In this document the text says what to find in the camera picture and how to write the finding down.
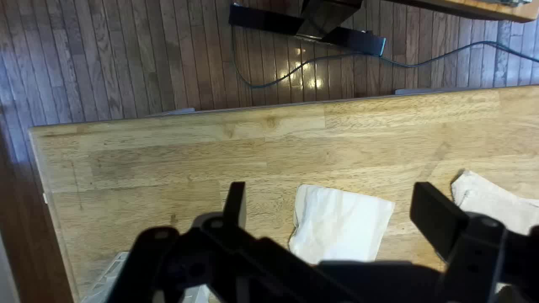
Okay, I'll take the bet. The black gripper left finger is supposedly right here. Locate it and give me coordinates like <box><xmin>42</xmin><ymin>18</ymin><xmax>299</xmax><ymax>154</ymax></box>
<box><xmin>222</xmin><ymin>179</ymin><xmax>247</xmax><ymax>228</ymax></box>

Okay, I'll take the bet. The black floor stand base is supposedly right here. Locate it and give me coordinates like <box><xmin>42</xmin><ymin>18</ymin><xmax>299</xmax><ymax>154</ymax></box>
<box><xmin>227</xmin><ymin>0</ymin><xmax>389</xmax><ymax>58</ymax></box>

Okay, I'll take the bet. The crumpled white paper napkin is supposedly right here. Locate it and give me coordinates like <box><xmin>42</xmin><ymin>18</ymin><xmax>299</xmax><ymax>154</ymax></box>
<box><xmin>449</xmin><ymin>169</ymin><xmax>539</xmax><ymax>237</ymax></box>

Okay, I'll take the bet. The black floor cable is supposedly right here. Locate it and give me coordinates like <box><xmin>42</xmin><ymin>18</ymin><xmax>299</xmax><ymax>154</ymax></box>
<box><xmin>230</xmin><ymin>38</ymin><xmax>539</xmax><ymax>90</ymax></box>

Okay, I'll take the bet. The wooden robot cart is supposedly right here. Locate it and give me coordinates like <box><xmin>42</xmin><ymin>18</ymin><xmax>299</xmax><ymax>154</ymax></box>
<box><xmin>385</xmin><ymin>0</ymin><xmax>539</xmax><ymax>24</ymax></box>

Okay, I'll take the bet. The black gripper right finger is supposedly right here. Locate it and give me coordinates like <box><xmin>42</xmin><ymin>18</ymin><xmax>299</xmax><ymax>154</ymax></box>
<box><xmin>407</xmin><ymin>179</ymin><xmax>469</xmax><ymax>262</ymax></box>

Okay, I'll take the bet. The flat white paper napkin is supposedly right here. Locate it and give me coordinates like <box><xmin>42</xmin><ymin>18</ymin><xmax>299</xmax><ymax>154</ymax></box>
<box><xmin>286</xmin><ymin>183</ymin><xmax>395</xmax><ymax>265</ymax></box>

